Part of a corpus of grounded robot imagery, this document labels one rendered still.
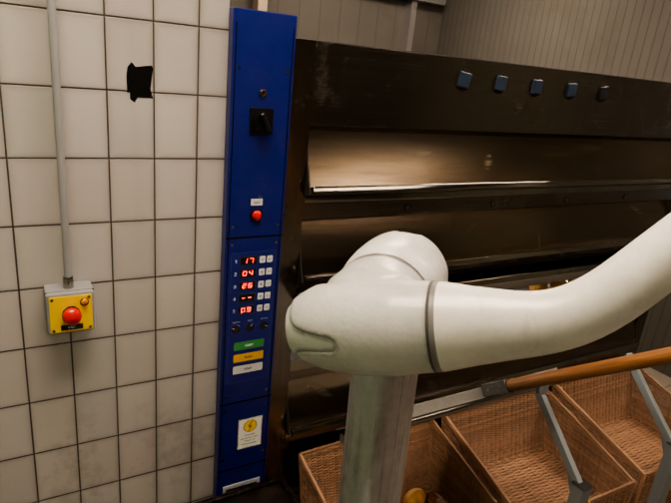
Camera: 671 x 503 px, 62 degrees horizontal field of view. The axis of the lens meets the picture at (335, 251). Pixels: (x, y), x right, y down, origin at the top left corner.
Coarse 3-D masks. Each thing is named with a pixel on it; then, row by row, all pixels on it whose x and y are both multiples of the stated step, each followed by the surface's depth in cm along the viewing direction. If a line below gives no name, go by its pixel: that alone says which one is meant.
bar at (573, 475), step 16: (640, 384) 197; (480, 400) 162; (496, 400) 166; (544, 400) 174; (416, 416) 151; (432, 416) 154; (544, 416) 174; (656, 416) 193; (560, 432) 171; (560, 448) 170; (576, 480) 166; (656, 480) 194; (576, 496) 165; (656, 496) 194
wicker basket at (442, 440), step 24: (432, 432) 207; (312, 456) 183; (336, 456) 188; (408, 456) 204; (432, 456) 208; (456, 456) 196; (312, 480) 174; (336, 480) 189; (408, 480) 205; (432, 480) 209; (456, 480) 198
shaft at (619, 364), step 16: (640, 352) 108; (656, 352) 104; (576, 368) 120; (592, 368) 116; (608, 368) 113; (624, 368) 110; (640, 368) 108; (512, 384) 136; (528, 384) 131; (544, 384) 128
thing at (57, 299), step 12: (48, 288) 126; (60, 288) 127; (72, 288) 128; (84, 288) 128; (48, 300) 124; (60, 300) 125; (72, 300) 126; (48, 312) 125; (60, 312) 126; (84, 312) 128; (48, 324) 126; (60, 324) 126; (84, 324) 129
